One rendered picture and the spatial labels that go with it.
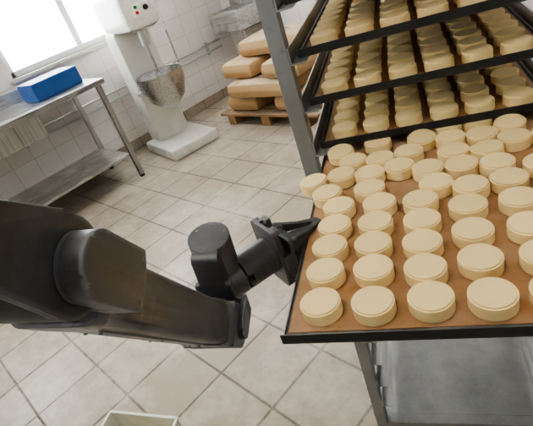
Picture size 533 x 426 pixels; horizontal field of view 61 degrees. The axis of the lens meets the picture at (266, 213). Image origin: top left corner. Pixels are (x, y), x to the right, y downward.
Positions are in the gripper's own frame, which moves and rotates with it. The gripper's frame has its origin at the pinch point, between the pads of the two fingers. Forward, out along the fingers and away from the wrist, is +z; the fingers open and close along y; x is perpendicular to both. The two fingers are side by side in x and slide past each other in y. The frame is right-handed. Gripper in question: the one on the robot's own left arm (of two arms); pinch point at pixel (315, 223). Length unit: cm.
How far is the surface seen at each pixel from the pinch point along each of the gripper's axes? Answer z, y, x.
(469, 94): 40.7, -3.8, -2.2
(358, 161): 14.9, -1.9, -5.7
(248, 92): 141, 77, -303
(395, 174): 15.3, -1.5, 2.6
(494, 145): 28.5, -2.2, 11.1
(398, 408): 18, 87, -14
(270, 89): 149, 74, -277
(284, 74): 11.7, -18.2, -17.0
